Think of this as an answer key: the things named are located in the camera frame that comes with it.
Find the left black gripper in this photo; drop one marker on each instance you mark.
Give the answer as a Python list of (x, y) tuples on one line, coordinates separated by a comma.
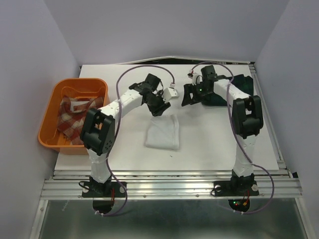
[(159, 112)]

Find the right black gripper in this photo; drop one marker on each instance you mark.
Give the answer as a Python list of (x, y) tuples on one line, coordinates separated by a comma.
[(188, 88)]

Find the white garment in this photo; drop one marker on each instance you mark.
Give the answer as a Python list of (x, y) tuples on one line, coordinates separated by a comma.
[(163, 133)]

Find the green plaid skirt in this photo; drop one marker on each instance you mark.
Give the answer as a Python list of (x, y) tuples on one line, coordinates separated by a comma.
[(243, 83)]

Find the red plaid skirt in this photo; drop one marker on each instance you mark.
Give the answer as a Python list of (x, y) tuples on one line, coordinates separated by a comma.
[(71, 116)]

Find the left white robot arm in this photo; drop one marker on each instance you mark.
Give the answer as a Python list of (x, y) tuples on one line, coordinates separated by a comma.
[(99, 129)]

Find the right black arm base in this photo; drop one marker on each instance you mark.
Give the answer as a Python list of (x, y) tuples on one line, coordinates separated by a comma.
[(238, 196)]

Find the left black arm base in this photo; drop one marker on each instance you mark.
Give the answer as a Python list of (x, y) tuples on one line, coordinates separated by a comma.
[(104, 196)]

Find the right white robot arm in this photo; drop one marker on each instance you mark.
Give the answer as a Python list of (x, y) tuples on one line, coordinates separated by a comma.
[(245, 109)]

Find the orange plastic bin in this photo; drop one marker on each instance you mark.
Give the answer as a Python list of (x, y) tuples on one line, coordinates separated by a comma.
[(79, 88)]

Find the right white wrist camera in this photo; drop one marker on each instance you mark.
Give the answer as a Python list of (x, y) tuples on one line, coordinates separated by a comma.
[(195, 77)]

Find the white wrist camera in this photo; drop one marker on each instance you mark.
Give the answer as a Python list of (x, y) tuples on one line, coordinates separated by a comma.
[(169, 94), (195, 77)]

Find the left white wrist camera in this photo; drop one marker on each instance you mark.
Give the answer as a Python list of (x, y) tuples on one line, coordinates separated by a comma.
[(169, 94)]

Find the aluminium rail frame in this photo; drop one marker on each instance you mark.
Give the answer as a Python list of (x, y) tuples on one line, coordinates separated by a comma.
[(169, 192)]

